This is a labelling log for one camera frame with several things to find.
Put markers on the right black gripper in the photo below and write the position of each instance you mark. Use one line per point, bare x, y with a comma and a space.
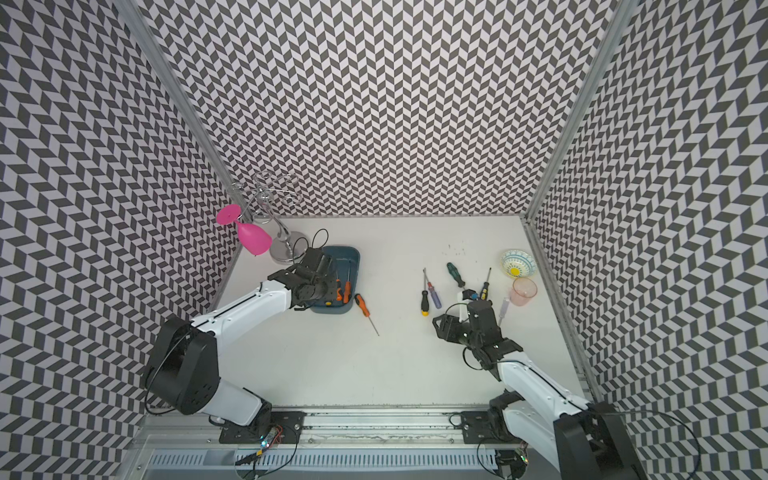
449, 326

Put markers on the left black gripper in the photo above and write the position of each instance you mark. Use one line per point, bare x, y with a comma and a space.
331, 280

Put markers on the long orange black screwdriver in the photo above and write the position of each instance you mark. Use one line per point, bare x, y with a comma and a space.
347, 292

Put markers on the orange handled thin screwdriver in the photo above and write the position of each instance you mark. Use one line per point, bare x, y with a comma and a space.
360, 302

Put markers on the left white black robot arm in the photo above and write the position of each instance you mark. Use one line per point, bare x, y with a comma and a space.
183, 367

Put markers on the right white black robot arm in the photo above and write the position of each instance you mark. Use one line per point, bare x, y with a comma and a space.
582, 439

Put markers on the black yellow-tip screwdriver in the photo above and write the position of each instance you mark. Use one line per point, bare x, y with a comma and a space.
425, 295

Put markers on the teal plastic storage box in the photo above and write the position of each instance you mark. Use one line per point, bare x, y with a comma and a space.
342, 257

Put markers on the small yellow black screwdriver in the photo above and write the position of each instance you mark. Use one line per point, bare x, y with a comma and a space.
484, 292

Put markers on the chrome glass holder stand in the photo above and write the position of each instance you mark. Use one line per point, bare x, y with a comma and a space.
261, 195

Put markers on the pink plastic wine glass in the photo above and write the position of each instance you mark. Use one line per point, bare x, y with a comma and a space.
252, 237

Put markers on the pink translucent cup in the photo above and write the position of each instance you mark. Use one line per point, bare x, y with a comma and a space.
522, 291

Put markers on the patterned ceramic bowl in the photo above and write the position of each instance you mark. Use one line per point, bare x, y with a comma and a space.
518, 263

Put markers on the purple handled screwdriver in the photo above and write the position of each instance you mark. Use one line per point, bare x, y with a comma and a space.
432, 292

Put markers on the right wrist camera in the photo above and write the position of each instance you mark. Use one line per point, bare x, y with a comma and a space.
467, 295

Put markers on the green handled screwdriver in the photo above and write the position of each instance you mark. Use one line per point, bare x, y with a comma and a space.
455, 274

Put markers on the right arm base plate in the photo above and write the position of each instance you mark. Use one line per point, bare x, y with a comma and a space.
484, 427

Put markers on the aluminium front rail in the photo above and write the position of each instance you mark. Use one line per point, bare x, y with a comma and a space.
325, 427

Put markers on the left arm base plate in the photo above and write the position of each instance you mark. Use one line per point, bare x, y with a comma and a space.
287, 423

